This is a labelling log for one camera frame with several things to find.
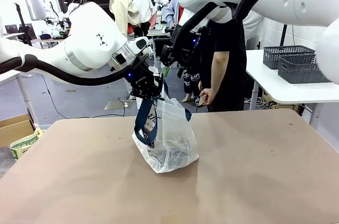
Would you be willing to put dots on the brown cardboard box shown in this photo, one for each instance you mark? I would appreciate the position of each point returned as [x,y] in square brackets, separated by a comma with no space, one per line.
[13,128]

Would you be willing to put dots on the black camera stand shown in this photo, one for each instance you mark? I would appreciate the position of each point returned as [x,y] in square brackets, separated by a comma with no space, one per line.
[22,25]

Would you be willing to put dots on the black monitor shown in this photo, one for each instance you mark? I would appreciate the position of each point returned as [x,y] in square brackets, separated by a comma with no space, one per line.
[11,29]

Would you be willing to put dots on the grey display panel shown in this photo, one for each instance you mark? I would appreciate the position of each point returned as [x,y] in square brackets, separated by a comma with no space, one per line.
[34,5]

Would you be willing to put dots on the grey floor plate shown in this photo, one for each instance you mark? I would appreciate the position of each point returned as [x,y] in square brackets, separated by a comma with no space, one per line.
[116,105]

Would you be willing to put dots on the person's bare right forearm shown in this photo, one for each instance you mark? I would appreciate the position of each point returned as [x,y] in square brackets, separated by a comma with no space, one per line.
[219,70]

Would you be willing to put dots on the person in black T-shirt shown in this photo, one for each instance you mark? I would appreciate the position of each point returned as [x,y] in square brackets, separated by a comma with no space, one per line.
[233,75]

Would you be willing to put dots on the wooden top workbench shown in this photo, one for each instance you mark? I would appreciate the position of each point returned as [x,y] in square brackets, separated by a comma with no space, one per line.
[47,40]

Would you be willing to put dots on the person in white shirt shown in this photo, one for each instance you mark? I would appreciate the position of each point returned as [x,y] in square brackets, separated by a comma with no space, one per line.
[253,30]

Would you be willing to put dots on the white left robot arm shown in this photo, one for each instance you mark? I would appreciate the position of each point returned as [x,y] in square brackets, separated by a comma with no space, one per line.
[87,41]

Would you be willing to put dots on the white desk with leg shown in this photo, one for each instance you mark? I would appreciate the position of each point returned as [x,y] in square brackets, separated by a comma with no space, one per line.
[25,94]

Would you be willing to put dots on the person in beige top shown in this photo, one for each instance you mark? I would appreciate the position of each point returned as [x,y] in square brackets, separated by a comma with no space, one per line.
[120,4]

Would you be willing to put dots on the green printed white sack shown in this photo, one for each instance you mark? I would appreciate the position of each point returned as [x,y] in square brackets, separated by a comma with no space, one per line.
[23,145]

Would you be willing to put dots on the white side table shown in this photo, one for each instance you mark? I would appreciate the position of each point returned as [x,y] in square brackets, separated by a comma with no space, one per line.
[270,86]

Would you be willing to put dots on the white desk with monitors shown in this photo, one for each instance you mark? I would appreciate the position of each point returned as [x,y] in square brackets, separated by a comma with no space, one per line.
[10,36]

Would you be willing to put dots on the grey background table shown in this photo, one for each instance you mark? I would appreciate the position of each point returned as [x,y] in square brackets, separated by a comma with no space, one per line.
[156,32]

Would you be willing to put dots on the person in white T-shirt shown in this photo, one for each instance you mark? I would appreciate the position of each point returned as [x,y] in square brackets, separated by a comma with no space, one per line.
[143,7]

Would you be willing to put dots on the black tripod stand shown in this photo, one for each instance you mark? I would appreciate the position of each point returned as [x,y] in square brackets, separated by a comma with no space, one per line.
[283,36]

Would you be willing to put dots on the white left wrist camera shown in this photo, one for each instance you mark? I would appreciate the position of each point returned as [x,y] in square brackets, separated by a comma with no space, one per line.
[149,53]

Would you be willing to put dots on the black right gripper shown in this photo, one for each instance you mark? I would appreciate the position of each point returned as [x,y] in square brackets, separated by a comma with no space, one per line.
[188,46]

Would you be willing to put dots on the person's right hand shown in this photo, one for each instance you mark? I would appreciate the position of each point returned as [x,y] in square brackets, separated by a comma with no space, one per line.
[208,97]

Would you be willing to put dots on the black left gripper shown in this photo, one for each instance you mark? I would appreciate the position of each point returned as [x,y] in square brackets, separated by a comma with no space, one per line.
[141,78]

